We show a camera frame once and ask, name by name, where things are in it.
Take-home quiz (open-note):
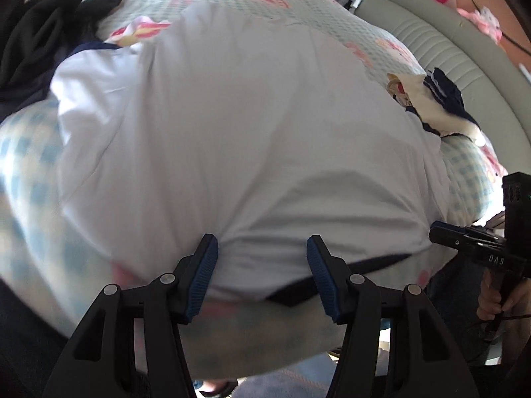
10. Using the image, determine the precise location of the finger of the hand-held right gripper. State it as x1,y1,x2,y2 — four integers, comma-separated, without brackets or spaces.
428,221,504,253

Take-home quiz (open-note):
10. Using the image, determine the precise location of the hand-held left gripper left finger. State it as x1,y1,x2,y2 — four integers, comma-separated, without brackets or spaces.
43,234,219,398

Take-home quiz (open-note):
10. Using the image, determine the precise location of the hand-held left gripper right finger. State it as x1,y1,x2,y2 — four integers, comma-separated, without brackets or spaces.
306,235,484,398

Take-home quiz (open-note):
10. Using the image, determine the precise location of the white t-shirt navy trim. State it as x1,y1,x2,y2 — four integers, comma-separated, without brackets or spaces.
50,0,451,307

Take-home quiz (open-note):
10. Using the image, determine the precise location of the person's right hand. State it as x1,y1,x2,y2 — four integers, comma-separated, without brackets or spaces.
476,274,531,321

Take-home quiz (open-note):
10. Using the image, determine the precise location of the person's right leg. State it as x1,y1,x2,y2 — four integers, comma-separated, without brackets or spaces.
426,257,492,343

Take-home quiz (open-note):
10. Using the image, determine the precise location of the cream folded garment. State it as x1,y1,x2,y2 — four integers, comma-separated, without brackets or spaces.
388,72,482,139

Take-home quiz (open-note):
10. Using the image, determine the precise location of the navy folded garment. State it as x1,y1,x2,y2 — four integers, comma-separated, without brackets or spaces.
423,67,480,137

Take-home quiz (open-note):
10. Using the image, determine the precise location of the grey padded headboard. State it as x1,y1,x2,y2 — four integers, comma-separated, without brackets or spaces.
357,0,531,187

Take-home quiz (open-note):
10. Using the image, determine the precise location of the pink plush toy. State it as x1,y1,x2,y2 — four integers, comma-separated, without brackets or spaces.
456,6,506,45

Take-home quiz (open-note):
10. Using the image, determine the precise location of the black garment pile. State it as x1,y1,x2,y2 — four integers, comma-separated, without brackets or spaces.
0,0,125,112

